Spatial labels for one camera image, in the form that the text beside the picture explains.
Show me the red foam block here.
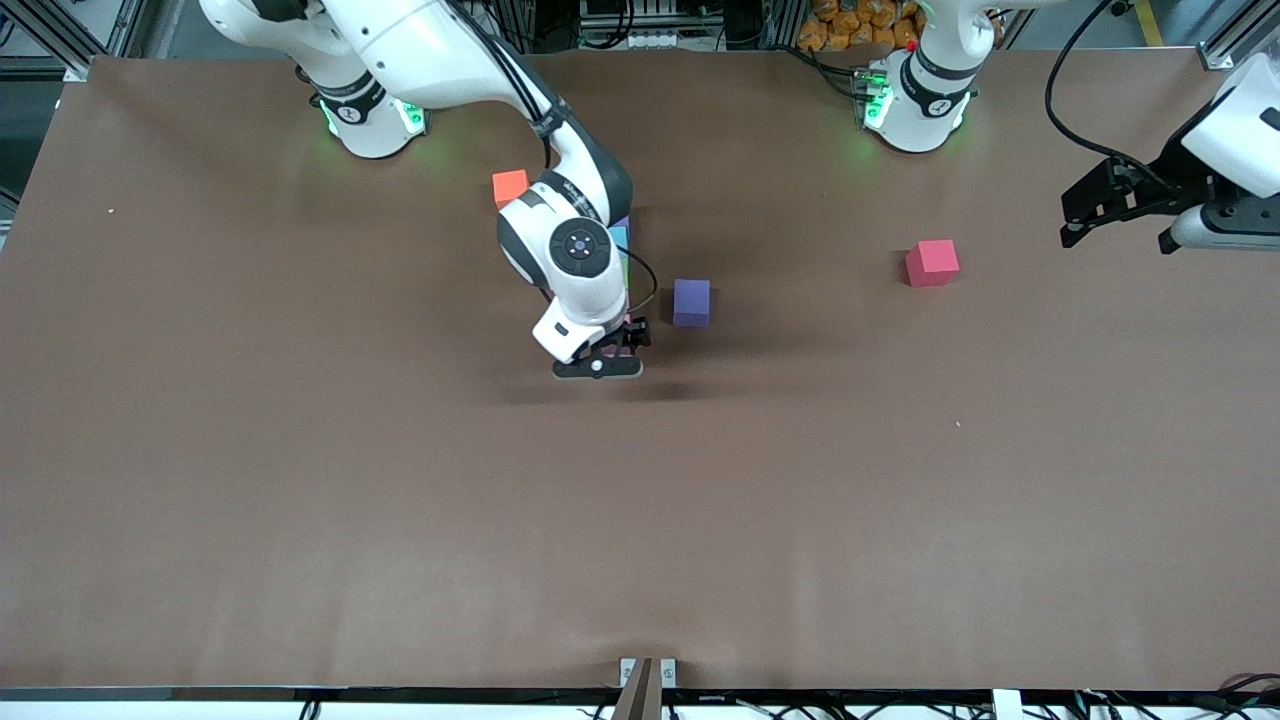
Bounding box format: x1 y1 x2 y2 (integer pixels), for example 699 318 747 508
905 239 961 289

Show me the large table cover sheet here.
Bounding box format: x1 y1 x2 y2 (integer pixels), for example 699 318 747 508
0 50 1280 693

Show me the pile of orange bags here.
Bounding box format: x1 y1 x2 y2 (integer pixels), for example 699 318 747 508
797 0 923 54

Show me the white equipment rack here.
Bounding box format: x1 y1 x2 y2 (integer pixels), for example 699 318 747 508
578 0 693 51

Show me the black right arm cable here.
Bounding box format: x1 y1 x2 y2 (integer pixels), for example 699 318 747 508
540 130 661 313

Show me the aluminium frame profile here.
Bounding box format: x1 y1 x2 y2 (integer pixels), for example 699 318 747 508
1195 0 1280 73
0 0 151 83

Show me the black base cable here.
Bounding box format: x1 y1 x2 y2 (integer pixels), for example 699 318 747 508
795 45 871 99

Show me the black cable bundle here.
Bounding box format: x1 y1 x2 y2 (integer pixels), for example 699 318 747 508
1075 672 1280 720

